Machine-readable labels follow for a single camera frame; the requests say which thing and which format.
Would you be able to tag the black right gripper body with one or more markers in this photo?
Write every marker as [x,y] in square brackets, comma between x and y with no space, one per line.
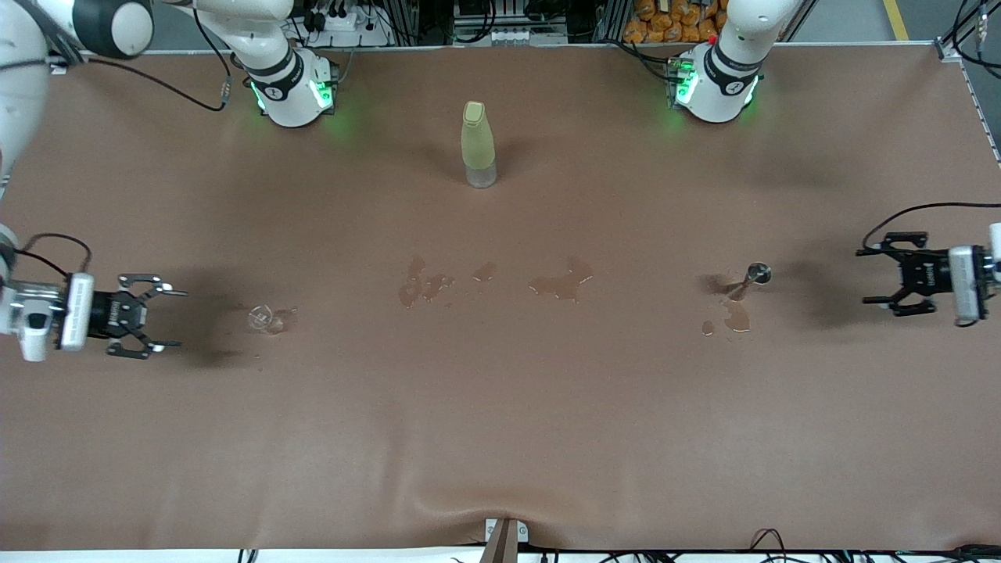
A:
[109,316]

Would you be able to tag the yellow-green bottle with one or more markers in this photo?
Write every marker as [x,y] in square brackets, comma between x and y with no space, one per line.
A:
[477,145]

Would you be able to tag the steel jigger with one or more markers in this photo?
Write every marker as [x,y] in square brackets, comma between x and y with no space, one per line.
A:
[759,273]

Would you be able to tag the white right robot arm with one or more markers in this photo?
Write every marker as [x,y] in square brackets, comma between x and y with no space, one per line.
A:
[289,102]

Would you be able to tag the clear glass cup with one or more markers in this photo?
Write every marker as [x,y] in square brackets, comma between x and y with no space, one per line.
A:
[262,317]

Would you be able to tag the aluminium frame strut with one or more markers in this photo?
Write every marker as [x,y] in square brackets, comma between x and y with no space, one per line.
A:
[958,47]

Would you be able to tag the white terminal block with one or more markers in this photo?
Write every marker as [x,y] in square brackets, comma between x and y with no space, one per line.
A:
[512,36]

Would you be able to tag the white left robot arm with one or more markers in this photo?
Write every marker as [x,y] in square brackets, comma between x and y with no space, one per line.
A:
[715,98]

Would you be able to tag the white power strip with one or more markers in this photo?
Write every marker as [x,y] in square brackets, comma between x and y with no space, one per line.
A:
[344,22]

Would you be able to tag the orange snack packs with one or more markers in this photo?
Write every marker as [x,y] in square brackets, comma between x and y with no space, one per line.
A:
[665,31]

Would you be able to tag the metal table clamp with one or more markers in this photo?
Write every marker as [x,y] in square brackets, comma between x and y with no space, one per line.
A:
[504,543]

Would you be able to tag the brown table mat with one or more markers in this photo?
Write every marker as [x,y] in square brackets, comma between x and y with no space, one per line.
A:
[500,438]

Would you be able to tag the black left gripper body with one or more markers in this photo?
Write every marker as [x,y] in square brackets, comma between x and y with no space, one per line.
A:
[925,273]

